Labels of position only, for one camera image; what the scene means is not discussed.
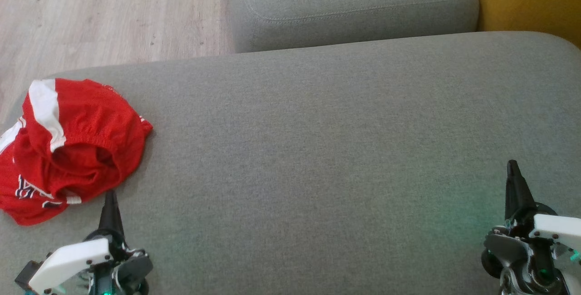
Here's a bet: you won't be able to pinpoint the red shorts with white stripe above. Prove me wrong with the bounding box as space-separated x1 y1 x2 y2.
13 78 153 198

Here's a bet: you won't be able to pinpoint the grey sofa seat cushion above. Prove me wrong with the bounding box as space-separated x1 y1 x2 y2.
227 0 480 54

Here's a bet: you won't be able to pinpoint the yellow sofa back cushion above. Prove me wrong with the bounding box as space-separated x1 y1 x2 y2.
468 0 581 49

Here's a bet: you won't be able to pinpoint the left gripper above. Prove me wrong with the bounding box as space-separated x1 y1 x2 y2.
84 190 154 295

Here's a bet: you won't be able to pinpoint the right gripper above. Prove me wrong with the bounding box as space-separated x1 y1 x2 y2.
481 160 575 295

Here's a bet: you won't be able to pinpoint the large grey sofa seat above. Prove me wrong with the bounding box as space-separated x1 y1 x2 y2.
0 31 581 295

